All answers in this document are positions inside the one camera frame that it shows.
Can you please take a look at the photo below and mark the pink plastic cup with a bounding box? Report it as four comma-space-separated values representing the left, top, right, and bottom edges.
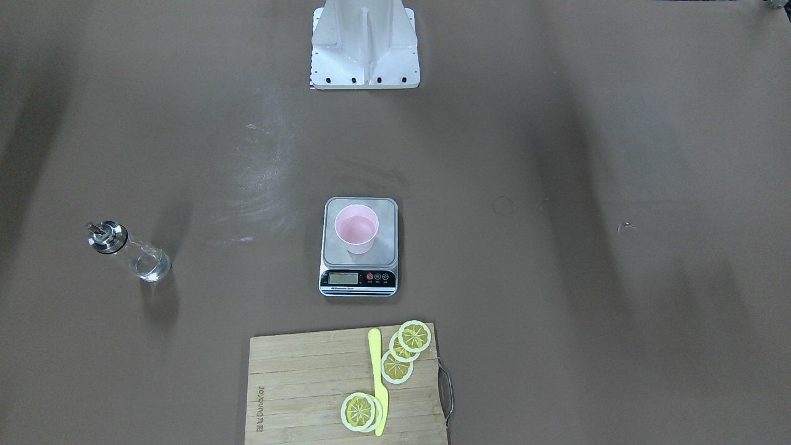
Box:
334, 205, 379, 255

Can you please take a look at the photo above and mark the glass sauce bottle metal spout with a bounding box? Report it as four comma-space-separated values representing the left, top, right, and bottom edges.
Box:
85, 221, 171, 282

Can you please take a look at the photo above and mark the digital kitchen scale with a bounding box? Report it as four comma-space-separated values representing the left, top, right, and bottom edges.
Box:
318, 197, 399, 297

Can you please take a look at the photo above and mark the lemon slice top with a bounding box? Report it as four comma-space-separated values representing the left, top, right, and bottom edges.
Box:
397, 320, 432, 353

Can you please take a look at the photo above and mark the yellow plastic knife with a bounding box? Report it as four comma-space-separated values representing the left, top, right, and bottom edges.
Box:
368, 328, 389, 436

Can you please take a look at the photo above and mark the bamboo cutting board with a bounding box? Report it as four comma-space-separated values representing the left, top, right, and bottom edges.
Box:
245, 322, 453, 444

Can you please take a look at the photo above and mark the lemon slice bottom pair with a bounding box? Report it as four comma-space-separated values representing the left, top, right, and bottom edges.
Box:
340, 392, 384, 433

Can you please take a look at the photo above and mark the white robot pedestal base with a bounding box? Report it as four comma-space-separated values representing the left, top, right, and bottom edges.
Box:
309, 1, 421, 90

